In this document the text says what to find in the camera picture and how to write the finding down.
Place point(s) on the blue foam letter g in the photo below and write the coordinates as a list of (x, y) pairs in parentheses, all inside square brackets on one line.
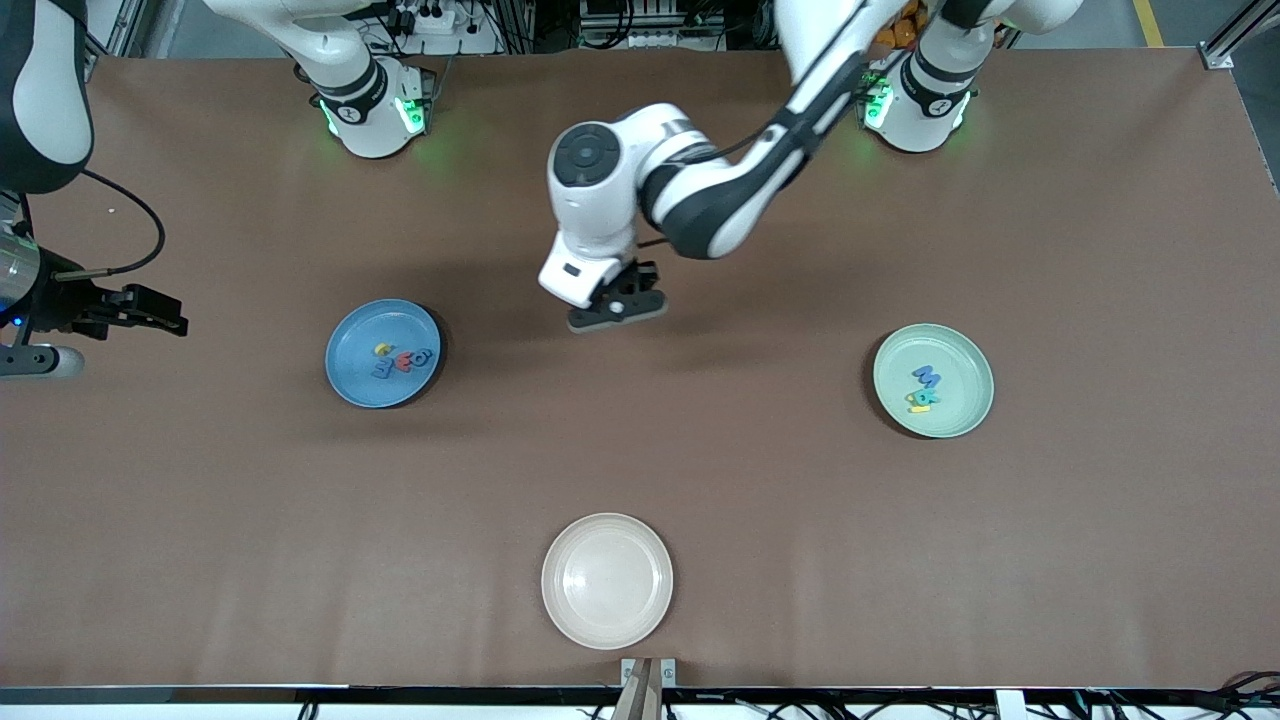
[(423, 357)]

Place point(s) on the red foam letter w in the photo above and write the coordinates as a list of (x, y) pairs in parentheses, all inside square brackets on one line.
[(403, 362)]

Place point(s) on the blue plate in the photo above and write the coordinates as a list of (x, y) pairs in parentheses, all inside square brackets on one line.
[(360, 330)]

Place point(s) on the small blue foam letter m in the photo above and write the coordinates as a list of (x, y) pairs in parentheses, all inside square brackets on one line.
[(383, 370)]

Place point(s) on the large blue foam letter W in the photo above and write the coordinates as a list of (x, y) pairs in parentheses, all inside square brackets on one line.
[(927, 377)]

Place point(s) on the teal foam letter R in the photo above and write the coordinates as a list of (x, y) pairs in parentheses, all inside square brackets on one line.
[(925, 397)]

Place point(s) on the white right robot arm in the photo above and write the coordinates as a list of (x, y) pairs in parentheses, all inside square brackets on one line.
[(365, 100)]

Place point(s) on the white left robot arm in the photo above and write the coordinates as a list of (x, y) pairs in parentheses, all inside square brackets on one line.
[(720, 200)]

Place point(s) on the grey equipment rack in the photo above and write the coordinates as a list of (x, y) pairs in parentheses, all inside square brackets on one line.
[(650, 20)]

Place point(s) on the white power strip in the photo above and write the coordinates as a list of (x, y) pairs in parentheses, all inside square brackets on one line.
[(430, 20)]

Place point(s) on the beige plate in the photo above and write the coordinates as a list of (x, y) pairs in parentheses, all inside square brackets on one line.
[(607, 581)]

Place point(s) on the pale green plate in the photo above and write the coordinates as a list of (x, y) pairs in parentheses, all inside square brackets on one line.
[(960, 350)]

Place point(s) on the bag of orange fruit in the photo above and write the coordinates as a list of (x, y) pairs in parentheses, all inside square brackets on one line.
[(900, 25)]

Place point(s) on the aluminium frame post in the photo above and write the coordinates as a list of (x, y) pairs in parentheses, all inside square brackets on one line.
[(1225, 50), (120, 30)]

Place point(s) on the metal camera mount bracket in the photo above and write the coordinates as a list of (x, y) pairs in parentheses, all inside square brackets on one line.
[(630, 672)]

